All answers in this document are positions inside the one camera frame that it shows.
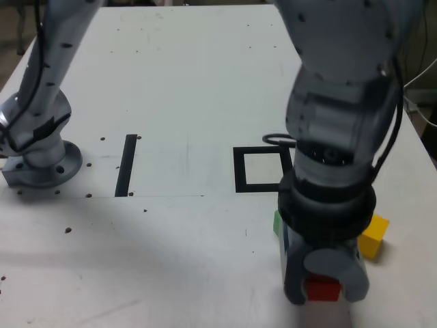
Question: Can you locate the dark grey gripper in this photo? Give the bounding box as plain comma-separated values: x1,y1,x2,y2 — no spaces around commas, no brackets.
279,229,371,305

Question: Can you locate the red cube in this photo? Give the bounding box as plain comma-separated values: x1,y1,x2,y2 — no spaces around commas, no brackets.
304,273,343,303

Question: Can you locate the green cube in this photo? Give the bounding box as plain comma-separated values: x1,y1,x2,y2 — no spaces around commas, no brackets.
272,209,285,237

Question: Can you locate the yellow cube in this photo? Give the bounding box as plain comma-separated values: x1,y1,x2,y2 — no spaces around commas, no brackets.
357,214,391,260

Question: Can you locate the black tape square outline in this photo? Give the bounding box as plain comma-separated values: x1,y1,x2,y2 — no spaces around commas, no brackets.
232,146,296,194

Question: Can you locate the black tape strip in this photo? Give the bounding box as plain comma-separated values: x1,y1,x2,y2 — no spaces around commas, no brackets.
114,133,139,198

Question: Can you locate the white cable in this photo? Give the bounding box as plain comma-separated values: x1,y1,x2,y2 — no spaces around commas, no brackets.
401,57,437,130

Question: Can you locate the thin black hanging cable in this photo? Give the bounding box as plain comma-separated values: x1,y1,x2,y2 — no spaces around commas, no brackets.
404,6,429,86

